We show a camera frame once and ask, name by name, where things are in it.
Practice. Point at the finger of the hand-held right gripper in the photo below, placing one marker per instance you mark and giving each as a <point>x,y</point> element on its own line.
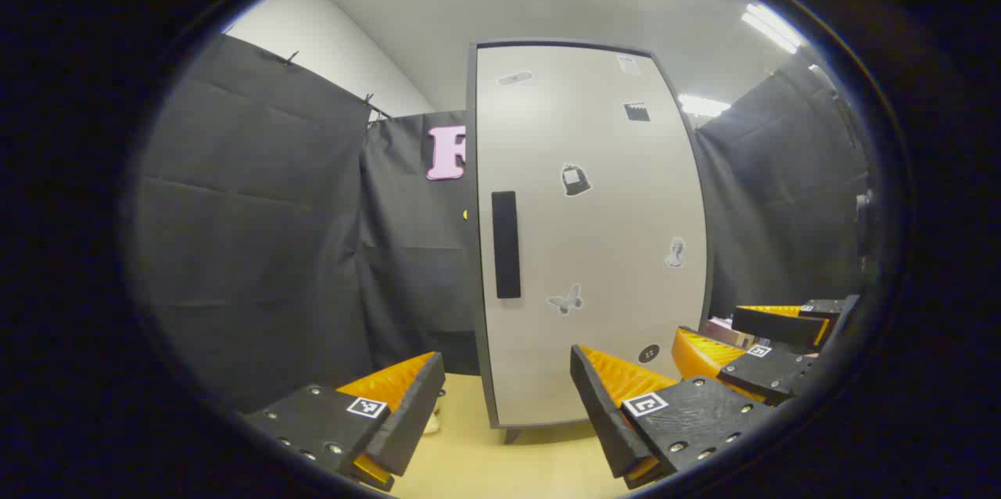
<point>770,374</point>
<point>774,324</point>

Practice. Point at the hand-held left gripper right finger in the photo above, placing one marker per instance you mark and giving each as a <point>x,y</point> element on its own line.
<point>602,405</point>

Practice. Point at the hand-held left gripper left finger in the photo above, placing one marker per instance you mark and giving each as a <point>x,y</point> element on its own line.
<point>407,413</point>

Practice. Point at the dark grey cabinet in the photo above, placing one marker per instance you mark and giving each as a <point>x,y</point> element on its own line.
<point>472,264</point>

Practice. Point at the cream soft object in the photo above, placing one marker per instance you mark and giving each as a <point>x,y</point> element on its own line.
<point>432,425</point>

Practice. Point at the pale flat box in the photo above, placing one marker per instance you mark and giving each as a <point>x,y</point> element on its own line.
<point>723,333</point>

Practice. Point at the black backdrop cloth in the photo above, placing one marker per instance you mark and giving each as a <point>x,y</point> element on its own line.
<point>414,264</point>
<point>250,249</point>
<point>782,210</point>

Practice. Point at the long ceiling light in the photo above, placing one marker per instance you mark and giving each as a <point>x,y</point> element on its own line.
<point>770,28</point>
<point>702,105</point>

